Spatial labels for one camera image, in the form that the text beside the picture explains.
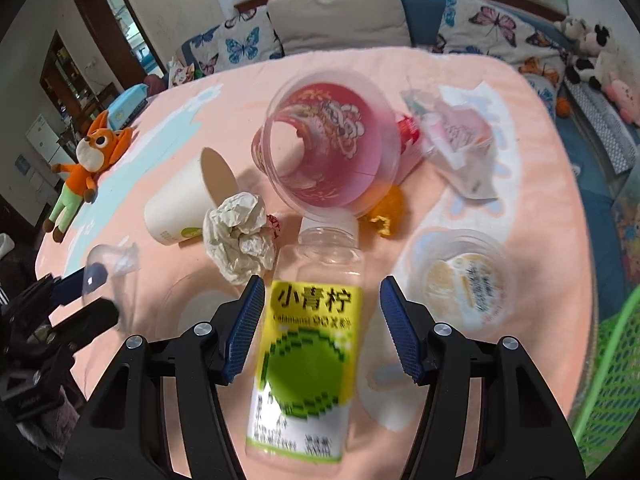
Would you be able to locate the dark wooden door frame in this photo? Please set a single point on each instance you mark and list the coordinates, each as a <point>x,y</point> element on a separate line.
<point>115,15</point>

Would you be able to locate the butterfly print pillow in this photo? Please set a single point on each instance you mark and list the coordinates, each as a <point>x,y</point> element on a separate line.
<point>490,25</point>
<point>540,75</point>
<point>240,45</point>

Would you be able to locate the black white cow plush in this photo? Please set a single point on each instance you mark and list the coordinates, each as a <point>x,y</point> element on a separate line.
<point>597,55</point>

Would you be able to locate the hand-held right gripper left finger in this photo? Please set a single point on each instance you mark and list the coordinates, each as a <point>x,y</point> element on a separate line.
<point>245,330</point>

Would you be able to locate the crumpled white paper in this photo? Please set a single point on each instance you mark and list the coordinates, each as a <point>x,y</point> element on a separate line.
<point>235,225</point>

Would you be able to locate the red white candy wrapper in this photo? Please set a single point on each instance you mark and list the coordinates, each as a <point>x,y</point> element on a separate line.
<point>274,225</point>

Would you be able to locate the pink snack packet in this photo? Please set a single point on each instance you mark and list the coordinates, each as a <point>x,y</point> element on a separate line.
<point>409,130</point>

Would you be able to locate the orange fox plush toy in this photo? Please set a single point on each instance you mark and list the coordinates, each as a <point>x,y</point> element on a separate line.
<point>95,150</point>

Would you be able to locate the peach printed blanket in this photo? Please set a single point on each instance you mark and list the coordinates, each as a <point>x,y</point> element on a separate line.
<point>165,125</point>

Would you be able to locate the small orange ball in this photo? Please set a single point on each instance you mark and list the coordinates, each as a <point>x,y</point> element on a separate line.
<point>563,106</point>

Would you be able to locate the beige cushion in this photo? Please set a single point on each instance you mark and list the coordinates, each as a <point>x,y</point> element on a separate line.
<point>335,15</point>

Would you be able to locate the pink plush toy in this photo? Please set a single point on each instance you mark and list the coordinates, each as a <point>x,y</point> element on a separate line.
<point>622,92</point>

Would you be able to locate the colourful cartoon bag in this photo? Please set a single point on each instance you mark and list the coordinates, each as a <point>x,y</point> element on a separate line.
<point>180,72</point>

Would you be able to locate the orange yellow wrapper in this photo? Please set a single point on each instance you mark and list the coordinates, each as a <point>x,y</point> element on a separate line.
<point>387,210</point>

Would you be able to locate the dark wooden bookshelf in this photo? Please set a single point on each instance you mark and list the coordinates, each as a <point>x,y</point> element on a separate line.
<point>65,75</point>

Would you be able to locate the large red printed plastic cup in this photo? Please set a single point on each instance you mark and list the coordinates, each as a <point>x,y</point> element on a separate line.
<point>325,125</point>

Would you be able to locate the light blue toy box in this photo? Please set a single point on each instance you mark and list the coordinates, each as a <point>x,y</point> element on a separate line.
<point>127,105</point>

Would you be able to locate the grey patterned cloth strip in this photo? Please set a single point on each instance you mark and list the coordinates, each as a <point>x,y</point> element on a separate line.
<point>600,120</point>

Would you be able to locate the clear plastic jelly cup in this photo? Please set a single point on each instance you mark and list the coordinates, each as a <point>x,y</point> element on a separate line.
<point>465,280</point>

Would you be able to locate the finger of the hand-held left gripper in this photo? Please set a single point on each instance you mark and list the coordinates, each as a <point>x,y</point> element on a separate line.
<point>75,284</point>
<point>92,317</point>

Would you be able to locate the small clear plastic cup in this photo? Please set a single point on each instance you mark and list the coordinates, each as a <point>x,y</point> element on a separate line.
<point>117,260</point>

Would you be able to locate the white paper cup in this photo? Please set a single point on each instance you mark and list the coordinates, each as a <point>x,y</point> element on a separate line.
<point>175,205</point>

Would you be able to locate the grey plush toy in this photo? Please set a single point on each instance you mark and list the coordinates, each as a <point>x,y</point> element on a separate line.
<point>570,27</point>

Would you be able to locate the plastic bottle yellow green label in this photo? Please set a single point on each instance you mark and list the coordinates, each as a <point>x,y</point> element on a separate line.
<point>305,340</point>

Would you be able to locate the clear pink plastic bag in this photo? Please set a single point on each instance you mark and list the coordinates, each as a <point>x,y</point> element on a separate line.
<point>460,135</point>

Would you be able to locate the white drawer cabinet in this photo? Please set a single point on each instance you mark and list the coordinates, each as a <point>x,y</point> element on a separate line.
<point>40,145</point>

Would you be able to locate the green plastic basket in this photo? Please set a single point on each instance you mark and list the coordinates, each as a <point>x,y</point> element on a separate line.
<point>615,385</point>

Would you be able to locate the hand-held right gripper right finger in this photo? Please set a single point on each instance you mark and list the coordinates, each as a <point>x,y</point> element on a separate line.
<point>400,330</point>

